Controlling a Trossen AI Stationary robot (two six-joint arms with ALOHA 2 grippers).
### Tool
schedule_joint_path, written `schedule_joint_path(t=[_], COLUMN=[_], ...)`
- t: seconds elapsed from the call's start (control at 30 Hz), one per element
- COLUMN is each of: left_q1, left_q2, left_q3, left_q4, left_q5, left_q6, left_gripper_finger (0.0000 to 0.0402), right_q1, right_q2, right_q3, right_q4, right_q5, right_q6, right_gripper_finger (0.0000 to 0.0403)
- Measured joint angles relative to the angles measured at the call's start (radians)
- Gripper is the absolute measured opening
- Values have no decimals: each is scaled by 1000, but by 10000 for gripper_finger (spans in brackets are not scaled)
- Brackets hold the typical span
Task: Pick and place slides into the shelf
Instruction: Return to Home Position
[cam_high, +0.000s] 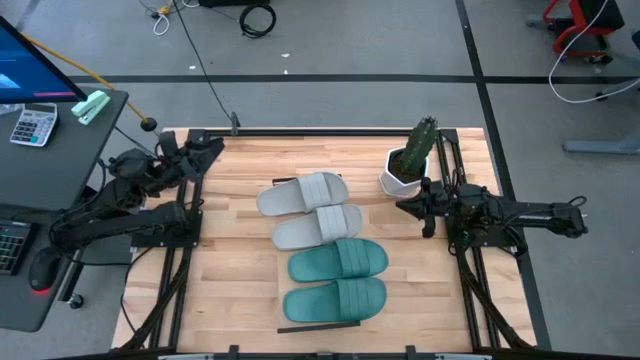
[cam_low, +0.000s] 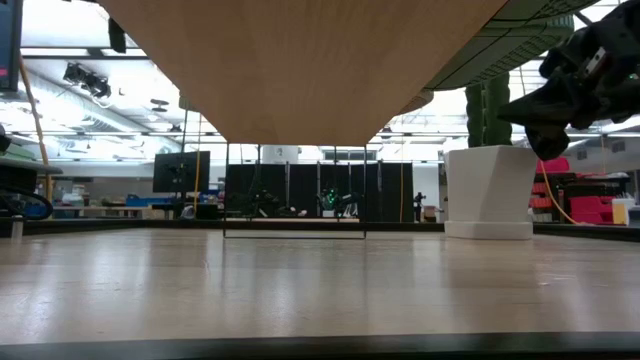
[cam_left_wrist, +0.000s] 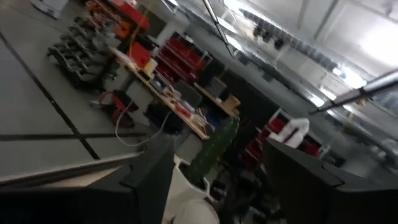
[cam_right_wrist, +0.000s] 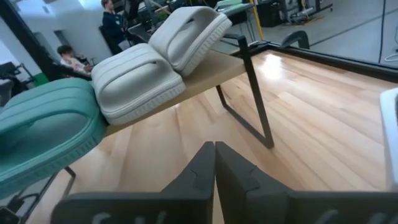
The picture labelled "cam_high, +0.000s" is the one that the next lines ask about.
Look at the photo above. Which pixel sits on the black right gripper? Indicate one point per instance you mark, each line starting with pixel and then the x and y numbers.
pixel 450 202

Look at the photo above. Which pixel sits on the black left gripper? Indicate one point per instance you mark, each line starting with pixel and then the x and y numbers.
pixel 186 160

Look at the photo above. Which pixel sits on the green rubber slide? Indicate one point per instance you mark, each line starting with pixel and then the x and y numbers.
pixel 340 260
pixel 335 300

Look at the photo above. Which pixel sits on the grey rubber slide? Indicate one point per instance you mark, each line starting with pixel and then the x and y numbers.
pixel 317 227
pixel 302 194

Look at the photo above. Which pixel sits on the wooden shelf black metal frame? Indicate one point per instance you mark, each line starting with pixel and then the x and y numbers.
pixel 320 327

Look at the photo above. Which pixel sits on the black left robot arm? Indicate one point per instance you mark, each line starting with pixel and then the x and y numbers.
pixel 125 220

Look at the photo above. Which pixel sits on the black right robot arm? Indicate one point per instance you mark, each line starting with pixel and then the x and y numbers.
pixel 535 217

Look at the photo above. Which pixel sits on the white faceted plant pot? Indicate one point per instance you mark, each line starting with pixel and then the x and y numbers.
pixel 390 187

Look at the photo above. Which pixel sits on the green cactus plant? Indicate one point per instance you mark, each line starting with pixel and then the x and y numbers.
pixel 419 145

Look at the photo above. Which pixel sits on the mint green stapler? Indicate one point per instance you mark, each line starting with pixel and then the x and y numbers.
pixel 90 106

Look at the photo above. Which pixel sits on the yellow pole with black knob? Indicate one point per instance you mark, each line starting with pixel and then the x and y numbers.
pixel 90 75

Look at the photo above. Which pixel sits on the black office desk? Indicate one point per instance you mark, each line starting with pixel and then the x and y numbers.
pixel 60 165

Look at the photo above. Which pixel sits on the white desk calculator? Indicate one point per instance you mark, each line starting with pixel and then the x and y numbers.
pixel 32 125

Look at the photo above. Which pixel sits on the grey metal furniture foot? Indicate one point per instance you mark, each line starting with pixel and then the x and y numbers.
pixel 600 146

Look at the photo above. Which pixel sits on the computer monitor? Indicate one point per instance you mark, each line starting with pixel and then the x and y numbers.
pixel 30 70

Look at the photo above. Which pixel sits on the black caster wheel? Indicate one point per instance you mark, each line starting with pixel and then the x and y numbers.
pixel 76 301

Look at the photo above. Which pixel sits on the black computer mouse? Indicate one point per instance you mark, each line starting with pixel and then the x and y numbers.
pixel 42 270

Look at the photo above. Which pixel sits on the backlit black keyboard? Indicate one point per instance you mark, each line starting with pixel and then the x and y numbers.
pixel 12 247

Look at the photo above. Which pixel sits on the red and black cart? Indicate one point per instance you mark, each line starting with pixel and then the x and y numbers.
pixel 575 30

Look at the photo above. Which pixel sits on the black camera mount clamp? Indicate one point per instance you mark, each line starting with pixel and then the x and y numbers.
pixel 235 122

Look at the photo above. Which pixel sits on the black aluminium rig frame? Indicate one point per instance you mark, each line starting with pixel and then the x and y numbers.
pixel 325 132

